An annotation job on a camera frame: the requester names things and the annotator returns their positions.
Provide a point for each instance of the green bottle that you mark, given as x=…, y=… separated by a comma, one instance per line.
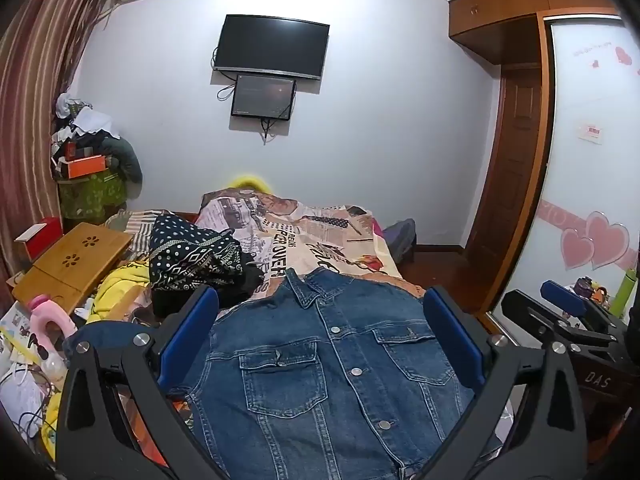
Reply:
x=625, y=292

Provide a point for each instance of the black wall television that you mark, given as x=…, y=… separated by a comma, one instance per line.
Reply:
x=271, y=45

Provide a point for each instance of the black cloth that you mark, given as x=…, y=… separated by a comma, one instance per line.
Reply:
x=240, y=290

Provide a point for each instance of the green patterned bag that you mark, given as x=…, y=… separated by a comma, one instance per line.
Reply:
x=90, y=195

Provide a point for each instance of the navy patterned cloth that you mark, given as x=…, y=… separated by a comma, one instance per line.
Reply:
x=192, y=255

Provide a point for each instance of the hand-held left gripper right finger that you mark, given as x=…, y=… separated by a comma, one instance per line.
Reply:
x=452, y=340

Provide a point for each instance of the small wall monitor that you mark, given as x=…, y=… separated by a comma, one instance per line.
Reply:
x=263, y=96

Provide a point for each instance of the white heart-sticker sliding door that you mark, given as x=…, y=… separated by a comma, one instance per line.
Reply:
x=585, y=160

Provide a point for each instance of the orange box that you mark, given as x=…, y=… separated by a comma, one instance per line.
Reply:
x=86, y=166

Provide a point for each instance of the wooden wardrobe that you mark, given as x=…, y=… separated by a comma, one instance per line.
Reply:
x=505, y=110

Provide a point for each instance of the purple cloth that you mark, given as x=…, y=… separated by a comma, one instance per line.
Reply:
x=402, y=235

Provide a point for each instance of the yellow cloth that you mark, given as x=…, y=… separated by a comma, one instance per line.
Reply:
x=120, y=292

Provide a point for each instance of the white crumpled cloth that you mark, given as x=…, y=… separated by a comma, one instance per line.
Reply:
x=82, y=117

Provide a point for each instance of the striped brown curtain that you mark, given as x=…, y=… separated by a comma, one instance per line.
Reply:
x=35, y=90

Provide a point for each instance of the printed bed sheet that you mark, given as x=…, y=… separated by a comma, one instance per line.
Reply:
x=310, y=240

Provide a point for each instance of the dark green jacket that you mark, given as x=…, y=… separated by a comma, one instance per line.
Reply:
x=125, y=160

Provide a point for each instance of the white wall label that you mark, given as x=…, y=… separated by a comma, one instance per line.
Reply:
x=591, y=132

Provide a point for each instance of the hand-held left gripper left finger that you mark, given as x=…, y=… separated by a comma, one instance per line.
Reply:
x=187, y=335

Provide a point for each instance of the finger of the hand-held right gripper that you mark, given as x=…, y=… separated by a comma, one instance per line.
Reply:
x=530, y=317
x=565, y=297

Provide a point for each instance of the pink plastic bottle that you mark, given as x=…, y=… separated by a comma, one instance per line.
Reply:
x=47, y=322

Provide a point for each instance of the blue denim jacket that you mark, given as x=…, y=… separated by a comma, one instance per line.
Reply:
x=325, y=375

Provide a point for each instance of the red box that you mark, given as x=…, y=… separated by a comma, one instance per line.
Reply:
x=42, y=235

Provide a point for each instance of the yellow plush pillow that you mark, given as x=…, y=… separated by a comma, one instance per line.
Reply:
x=248, y=183

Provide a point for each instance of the bamboo lap desk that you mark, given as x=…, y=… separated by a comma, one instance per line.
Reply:
x=70, y=265

